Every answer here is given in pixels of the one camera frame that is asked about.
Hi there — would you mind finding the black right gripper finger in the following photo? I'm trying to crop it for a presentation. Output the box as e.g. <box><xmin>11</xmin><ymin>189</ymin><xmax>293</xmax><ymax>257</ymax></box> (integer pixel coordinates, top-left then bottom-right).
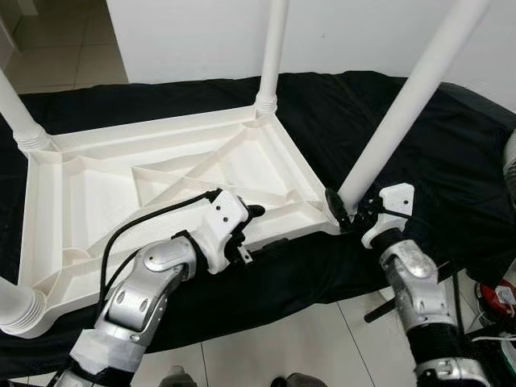
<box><xmin>325</xmin><ymin>188</ymin><xmax>352</xmax><ymax>235</ymax></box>

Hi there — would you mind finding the black cloth table cover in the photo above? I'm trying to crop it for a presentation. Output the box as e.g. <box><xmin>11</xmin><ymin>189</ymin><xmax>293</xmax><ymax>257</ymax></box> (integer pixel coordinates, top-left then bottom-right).
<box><xmin>0</xmin><ymin>71</ymin><xmax>516</xmax><ymax>378</ymax></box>

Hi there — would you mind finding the grey metal pole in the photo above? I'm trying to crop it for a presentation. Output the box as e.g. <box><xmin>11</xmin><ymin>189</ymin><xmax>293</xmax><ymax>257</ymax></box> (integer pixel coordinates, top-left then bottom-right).
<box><xmin>364</xmin><ymin>297</ymin><xmax>397</xmax><ymax>323</ymax></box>

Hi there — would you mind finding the grey robot right leg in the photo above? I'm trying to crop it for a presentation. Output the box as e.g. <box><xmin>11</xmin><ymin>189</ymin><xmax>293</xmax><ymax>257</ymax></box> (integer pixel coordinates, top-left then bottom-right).
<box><xmin>274</xmin><ymin>371</ymin><xmax>330</xmax><ymax>387</ymax></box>

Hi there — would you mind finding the grey robot leg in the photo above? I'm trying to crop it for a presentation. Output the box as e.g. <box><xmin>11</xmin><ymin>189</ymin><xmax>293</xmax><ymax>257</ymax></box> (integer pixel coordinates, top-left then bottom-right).
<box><xmin>160</xmin><ymin>367</ymin><xmax>201</xmax><ymax>387</ymax></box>
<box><xmin>274</xmin><ymin>371</ymin><xmax>330</xmax><ymax>387</ymax></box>

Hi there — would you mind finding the grey robot left leg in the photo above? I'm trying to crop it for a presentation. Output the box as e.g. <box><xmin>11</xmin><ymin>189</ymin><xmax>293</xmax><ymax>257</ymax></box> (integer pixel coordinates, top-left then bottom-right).
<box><xmin>160</xmin><ymin>367</ymin><xmax>201</xmax><ymax>387</ymax></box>

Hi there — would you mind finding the white round floor fan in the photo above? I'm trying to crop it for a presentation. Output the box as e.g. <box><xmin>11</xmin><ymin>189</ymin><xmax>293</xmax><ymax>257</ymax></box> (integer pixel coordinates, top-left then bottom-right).
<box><xmin>501</xmin><ymin>133</ymin><xmax>516</xmax><ymax>185</ymax></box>

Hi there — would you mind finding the black equipment case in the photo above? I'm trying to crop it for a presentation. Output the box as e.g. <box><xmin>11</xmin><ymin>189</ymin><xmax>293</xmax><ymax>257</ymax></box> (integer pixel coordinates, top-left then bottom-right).
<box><xmin>482</xmin><ymin>322</ymin><xmax>516</xmax><ymax>387</ymax></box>

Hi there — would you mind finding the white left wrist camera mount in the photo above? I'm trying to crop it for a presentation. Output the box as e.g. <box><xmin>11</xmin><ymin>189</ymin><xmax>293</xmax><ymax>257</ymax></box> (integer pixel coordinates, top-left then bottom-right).
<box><xmin>192</xmin><ymin>189</ymin><xmax>251</xmax><ymax>275</ymax></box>

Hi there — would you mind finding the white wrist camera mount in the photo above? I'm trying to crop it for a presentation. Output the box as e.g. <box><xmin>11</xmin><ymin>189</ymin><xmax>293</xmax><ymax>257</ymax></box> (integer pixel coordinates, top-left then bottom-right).
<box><xmin>361</xmin><ymin>184</ymin><xmax>416</xmax><ymax>249</ymax></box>
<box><xmin>192</xmin><ymin>189</ymin><xmax>251</xmax><ymax>275</ymax></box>

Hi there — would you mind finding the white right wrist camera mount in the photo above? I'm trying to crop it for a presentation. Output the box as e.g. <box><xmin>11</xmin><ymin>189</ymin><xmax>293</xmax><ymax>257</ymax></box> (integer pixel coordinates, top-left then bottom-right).
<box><xmin>361</xmin><ymin>184</ymin><xmax>416</xmax><ymax>249</ymax></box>

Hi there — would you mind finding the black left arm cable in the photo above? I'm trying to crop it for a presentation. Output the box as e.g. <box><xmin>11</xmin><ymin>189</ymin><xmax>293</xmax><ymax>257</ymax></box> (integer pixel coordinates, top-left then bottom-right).
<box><xmin>99</xmin><ymin>189</ymin><xmax>223</xmax><ymax>311</ymax></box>

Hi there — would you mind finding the red round cable reel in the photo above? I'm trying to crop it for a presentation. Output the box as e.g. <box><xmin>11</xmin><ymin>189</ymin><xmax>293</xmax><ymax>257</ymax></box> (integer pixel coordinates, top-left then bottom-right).
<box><xmin>476</xmin><ymin>278</ymin><xmax>516</xmax><ymax>316</ymax></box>

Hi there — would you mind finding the white floor cable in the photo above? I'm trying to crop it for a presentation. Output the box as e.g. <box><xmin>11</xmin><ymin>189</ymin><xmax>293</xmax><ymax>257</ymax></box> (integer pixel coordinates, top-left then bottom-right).
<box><xmin>472</xmin><ymin>310</ymin><xmax>516</xmax><ymax>364</ymax></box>

